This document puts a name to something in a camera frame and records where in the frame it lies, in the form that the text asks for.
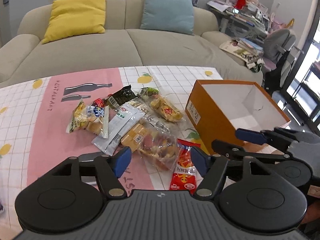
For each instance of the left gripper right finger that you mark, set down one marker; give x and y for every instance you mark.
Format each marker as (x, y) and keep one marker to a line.
(249, 194)

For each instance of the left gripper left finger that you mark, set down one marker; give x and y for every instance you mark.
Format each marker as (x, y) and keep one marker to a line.
(73, 193)

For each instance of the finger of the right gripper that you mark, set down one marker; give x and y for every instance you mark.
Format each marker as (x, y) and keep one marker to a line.
(277, 135)
(290, 168)

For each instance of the blue white cracker bag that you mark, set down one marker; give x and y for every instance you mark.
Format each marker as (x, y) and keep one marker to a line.
(91, 118)

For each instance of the tan biscuit packet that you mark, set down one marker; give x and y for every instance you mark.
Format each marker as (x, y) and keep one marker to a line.
(134, 136)

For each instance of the grey white snack packet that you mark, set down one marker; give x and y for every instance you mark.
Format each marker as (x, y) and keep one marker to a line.
(125, 118)

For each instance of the clear bag mixed candies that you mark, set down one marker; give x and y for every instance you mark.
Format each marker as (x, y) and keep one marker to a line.
(159, 149)

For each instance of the small red snack packet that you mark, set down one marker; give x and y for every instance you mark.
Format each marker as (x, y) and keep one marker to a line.
(99, 103)

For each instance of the clear plastic snack bag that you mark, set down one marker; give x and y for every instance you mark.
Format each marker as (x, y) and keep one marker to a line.
(150, 119)

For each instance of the dark green seaweed packet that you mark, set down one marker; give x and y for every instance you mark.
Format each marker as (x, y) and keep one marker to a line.
(120, 97)

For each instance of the yellow chips bag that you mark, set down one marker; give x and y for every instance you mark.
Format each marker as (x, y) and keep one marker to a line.
(166, 109)

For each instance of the green label clear snack bag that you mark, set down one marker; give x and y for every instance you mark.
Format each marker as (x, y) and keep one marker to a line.
(148, 93)

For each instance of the orange cardboard box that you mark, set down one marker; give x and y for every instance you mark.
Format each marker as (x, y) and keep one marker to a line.
(217, 108)

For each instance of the stack of magazines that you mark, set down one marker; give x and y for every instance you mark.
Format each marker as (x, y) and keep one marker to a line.
(249, 53)

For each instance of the pink white patterned tablecloth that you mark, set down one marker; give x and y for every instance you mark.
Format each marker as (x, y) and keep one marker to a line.
(35, 115)

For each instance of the grey office chair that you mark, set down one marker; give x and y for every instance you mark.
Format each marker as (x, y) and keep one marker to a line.
(280, 54)

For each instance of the cluttered desk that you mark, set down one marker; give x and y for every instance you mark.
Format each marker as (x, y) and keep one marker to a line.
(243, 18)

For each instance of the beige sofa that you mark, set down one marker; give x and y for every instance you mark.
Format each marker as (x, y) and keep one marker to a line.
(123, 44)

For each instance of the light blue cushion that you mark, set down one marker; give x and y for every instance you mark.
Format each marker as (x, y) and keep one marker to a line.
(168, 15)

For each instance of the yellow cushion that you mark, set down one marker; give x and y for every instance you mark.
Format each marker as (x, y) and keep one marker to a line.
(70, 18)

